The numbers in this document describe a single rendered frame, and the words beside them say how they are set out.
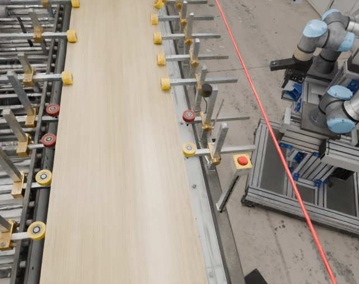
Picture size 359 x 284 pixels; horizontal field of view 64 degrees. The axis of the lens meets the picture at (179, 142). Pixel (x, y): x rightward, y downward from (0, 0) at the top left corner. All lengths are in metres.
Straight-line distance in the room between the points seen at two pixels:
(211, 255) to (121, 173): 0.67
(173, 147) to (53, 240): 0.76
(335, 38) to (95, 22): 1.83
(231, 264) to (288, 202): 0.97
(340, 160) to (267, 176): 0.80
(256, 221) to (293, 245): 0.34
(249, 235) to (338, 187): 0.85
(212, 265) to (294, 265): 0.98
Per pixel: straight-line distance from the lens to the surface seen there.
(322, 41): 1.31
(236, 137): 2.93
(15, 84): 1.86
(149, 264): 1.39
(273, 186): 2.49
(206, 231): 1.75
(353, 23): 1.46
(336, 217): 2.57
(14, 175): 1.71
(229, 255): 1.65
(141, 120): 1.77
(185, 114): 1.81
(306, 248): 2.63
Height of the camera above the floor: 2.26
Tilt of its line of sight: 54 degrees down
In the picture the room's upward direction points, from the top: 7 degrees clockwise
